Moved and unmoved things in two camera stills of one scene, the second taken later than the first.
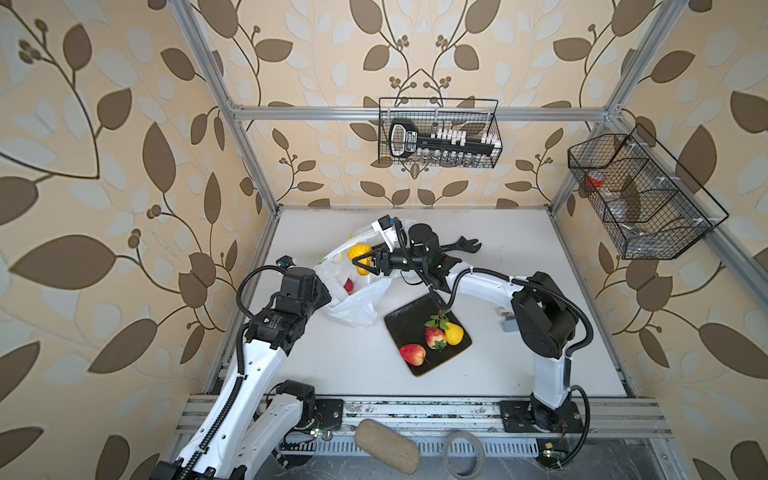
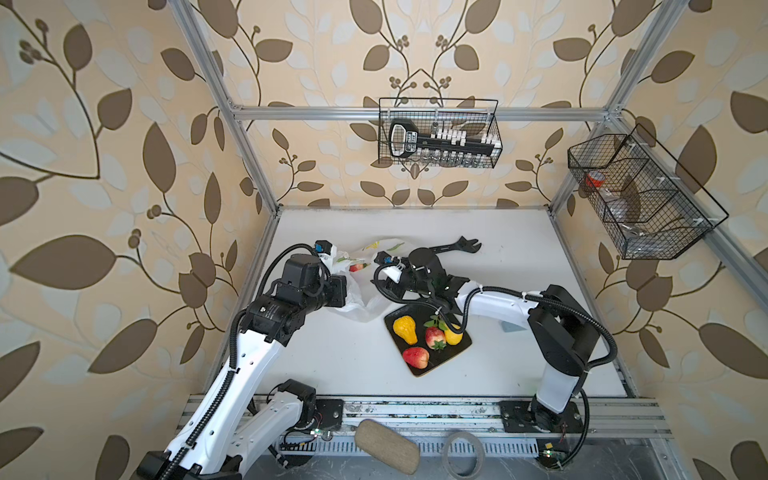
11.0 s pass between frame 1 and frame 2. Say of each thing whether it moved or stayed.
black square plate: stayed
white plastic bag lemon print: moved
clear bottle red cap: stayed
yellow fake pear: moved
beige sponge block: stayed
